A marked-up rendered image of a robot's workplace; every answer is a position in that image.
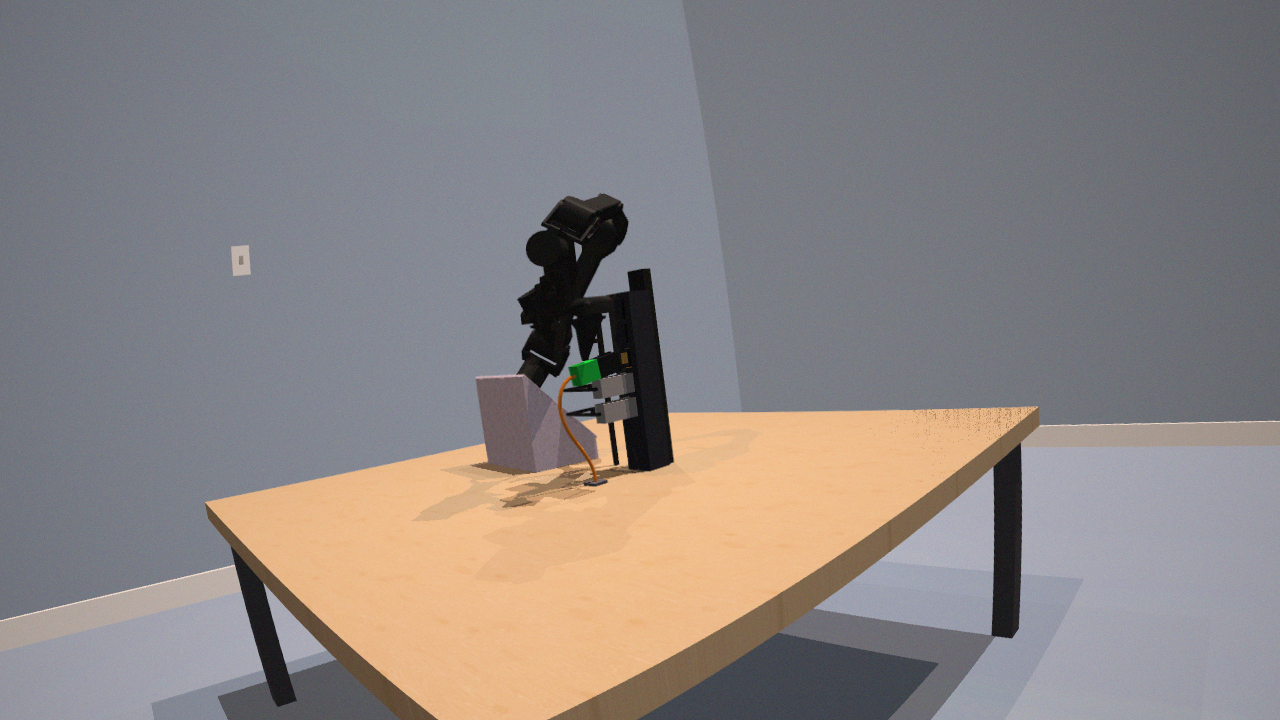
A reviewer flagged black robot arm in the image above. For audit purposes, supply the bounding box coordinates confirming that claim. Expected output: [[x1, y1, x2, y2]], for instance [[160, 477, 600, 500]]
[[516, 193, 628, 388]]

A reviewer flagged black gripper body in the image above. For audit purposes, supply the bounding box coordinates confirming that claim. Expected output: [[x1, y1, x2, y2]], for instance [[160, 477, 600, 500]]
[[520, 266, 614, 325]]

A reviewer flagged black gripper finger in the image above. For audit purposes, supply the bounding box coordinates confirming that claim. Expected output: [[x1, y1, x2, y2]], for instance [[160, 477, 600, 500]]
[[530, 322, 564, 363], [568, 315, 605, 361]]

